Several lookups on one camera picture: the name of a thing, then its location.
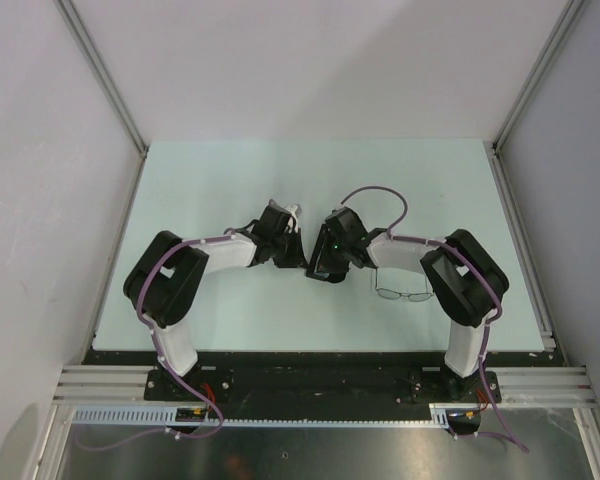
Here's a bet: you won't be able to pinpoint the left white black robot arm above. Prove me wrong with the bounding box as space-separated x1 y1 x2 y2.
123 200 308 400

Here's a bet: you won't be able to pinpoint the right aluminium corner post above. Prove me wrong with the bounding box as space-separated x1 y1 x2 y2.
491 0 590 154

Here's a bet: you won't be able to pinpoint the aluminium corner post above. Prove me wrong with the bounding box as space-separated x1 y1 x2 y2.
491 0 590 154
54 0 148 159

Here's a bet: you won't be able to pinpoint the left aluminium corner post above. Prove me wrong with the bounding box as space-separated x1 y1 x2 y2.
54 0 148 159

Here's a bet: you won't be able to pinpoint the aluminium front rail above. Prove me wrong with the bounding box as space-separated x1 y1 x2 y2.
53 365 597 408

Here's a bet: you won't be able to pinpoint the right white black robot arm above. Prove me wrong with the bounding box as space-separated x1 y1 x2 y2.
306 207 509 401

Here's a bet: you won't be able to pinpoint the black glasses case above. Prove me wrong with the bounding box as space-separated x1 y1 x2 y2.
305 224 349 284

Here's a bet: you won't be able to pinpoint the slotted cable duct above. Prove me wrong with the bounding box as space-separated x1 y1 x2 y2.
73 404 479 428

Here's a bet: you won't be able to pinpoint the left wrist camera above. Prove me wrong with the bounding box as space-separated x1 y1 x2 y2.
282 203 302 222

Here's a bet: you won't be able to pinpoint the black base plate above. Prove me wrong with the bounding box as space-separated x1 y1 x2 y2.
83 350 565 420

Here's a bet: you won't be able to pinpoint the blue cleaning cloth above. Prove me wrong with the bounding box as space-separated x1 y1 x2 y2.
307 249 329 281

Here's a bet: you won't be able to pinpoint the thin wire-frame glasses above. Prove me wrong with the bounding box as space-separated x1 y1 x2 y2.
374 268 434 303

